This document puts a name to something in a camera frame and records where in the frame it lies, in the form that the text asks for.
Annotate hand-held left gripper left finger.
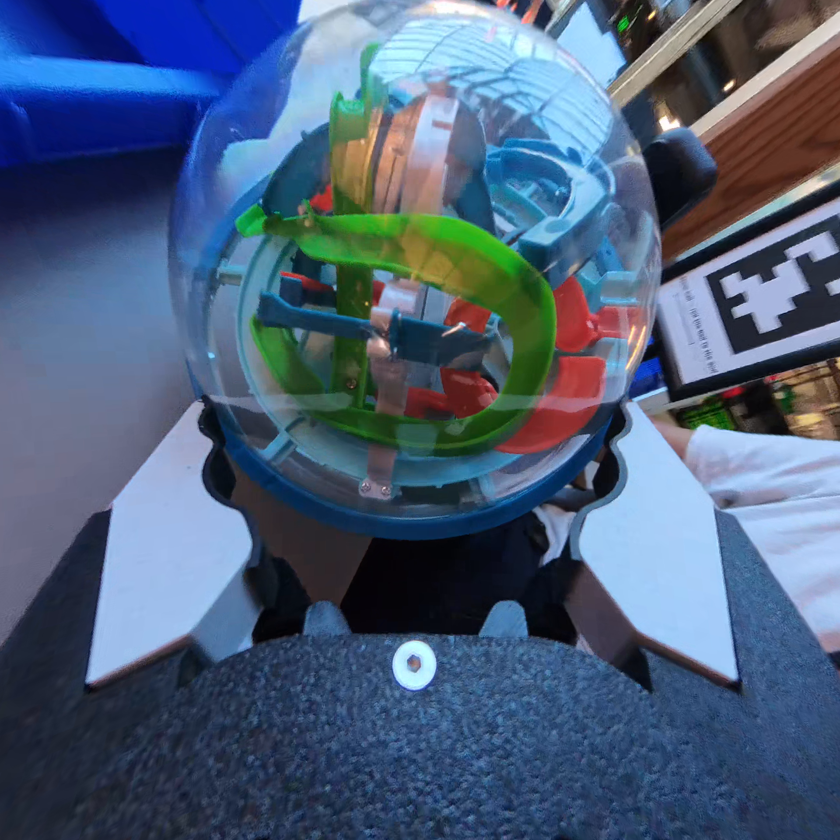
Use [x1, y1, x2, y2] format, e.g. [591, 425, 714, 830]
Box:
[85, 402, 265, 689]

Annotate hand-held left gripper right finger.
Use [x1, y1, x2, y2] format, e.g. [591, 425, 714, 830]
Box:
[567, 402, 743, 689]

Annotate clear plastic maze ball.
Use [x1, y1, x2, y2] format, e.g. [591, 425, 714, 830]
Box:
[167, 0, 663, 541]

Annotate person's right forearm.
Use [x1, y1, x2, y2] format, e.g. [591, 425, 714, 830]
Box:
[653, 420, 840, 511]

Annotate black mesh office chair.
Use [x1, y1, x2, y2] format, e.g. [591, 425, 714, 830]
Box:
[642, 126, 720, 232]

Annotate person's white shirt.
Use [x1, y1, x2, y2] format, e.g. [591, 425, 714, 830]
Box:
[714, 486, 840, 652]

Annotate person's dark trousers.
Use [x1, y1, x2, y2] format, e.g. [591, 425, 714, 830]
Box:
[340, 511, 580, 639]

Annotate blue plastic bin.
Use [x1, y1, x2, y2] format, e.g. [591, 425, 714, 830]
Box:
[0, 0, 304, 169]

